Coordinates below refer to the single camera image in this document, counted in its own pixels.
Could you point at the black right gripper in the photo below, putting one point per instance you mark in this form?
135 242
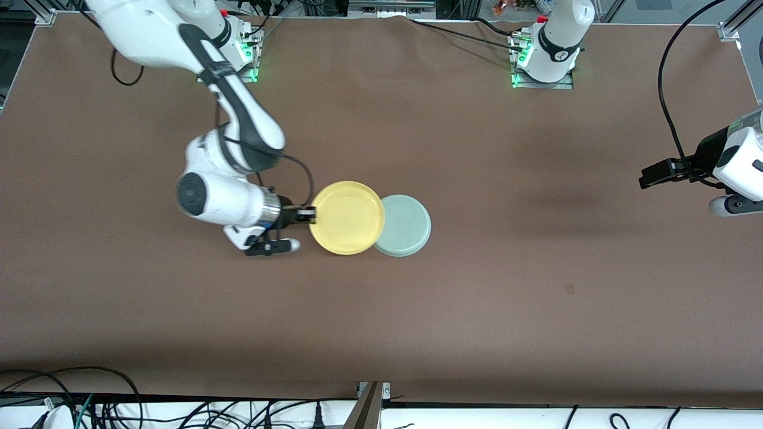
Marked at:
288 215

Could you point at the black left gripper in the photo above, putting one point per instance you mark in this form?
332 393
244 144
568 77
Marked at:
703 155

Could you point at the yellow round plate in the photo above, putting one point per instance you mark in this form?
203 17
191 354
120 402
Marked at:
349 217

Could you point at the pale green round plate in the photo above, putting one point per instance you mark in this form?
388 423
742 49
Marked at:
408 226

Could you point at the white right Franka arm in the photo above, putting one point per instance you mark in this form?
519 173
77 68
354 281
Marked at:
226 196

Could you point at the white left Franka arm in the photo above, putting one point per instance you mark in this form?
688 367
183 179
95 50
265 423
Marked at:
560 36

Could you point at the brown table cover mat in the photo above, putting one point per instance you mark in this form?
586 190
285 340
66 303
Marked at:
381 322

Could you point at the black power plug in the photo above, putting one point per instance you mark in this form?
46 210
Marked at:
318 417

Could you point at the white plastic device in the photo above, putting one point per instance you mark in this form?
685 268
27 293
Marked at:
59 419

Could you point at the aluminium frame corner bracket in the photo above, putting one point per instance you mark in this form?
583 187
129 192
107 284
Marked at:
46 16
729 32

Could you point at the small metal corner bracket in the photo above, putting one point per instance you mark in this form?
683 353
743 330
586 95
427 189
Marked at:
387 390

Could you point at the aluminium profile post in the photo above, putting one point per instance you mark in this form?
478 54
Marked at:
365 411

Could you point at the grey metal frame rail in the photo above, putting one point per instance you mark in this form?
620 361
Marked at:
390 7

